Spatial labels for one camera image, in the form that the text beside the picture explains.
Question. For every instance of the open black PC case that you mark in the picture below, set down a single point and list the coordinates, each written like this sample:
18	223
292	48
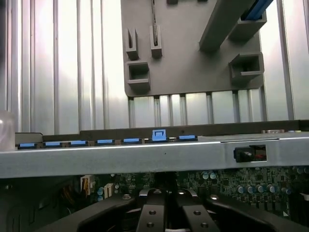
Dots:
120	159

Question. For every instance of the hard disk with blue carrier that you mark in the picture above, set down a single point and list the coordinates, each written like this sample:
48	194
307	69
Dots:
256	9

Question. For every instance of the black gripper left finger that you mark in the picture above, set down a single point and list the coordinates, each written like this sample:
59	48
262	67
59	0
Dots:
152	212

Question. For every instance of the green RAM stick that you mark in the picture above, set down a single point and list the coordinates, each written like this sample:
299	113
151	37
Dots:
155	36

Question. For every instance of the white motherboard connector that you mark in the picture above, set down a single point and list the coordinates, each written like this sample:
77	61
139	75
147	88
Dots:
85	186
109	189

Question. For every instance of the blue slot cover clip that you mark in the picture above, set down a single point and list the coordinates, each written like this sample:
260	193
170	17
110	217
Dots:
53	144
131	140
159	135
78	142
27	145
188	137
105	141

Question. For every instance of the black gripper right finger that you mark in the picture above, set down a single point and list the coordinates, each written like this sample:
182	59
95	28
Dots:
195	212

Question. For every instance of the green motherboard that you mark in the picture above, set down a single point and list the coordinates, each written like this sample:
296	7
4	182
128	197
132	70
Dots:
241	178

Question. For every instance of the grey parts rack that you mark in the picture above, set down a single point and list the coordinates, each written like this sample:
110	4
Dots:
183	48

